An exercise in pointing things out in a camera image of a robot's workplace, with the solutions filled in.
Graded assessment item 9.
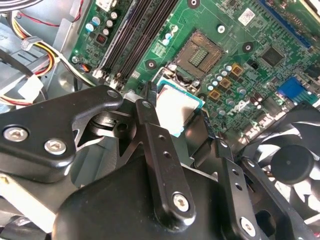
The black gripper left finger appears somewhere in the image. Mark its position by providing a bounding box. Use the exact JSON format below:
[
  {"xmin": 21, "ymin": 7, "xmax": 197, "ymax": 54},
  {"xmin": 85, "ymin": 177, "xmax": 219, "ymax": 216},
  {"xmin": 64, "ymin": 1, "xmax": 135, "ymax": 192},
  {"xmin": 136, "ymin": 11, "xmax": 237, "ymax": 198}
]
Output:
[{"xmin": 0, "ymin": 81, "xmax": 197, "ymax": 231}]

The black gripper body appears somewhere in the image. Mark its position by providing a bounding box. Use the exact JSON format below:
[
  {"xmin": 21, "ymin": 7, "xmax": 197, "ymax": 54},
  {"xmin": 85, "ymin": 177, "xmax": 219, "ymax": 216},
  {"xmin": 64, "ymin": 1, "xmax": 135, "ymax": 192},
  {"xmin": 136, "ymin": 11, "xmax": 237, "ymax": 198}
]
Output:
[{"xmin": 52, "ymin": 159, "xmax": 238, "ymax": 240}]

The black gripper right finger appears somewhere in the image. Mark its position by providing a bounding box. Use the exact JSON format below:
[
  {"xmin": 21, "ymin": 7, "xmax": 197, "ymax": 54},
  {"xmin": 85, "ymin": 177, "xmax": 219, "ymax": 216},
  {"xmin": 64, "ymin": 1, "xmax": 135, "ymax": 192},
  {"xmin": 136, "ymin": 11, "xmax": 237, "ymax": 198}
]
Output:
[{"xmin": 184, "ymin": 109, "xmax": 316, "ymax": 240}]

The silver square CPU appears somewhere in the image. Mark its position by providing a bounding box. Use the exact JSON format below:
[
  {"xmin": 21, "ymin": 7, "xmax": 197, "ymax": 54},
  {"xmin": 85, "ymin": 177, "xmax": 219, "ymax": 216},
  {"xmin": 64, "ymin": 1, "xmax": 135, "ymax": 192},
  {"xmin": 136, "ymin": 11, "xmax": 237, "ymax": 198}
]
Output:
[{"xmin": 155, "ymin": 83, "xmax": 206, "ymax": 139}]

